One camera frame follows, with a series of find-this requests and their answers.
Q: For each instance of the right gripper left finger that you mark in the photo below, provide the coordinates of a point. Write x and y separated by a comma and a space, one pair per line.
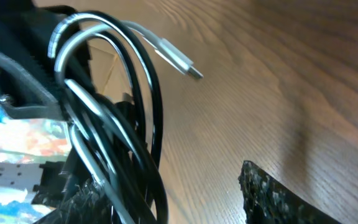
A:
89, 205

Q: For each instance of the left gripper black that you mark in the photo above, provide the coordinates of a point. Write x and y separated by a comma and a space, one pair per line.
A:
28, 88

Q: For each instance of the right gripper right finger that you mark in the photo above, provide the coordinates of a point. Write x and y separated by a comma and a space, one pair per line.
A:
266, 200

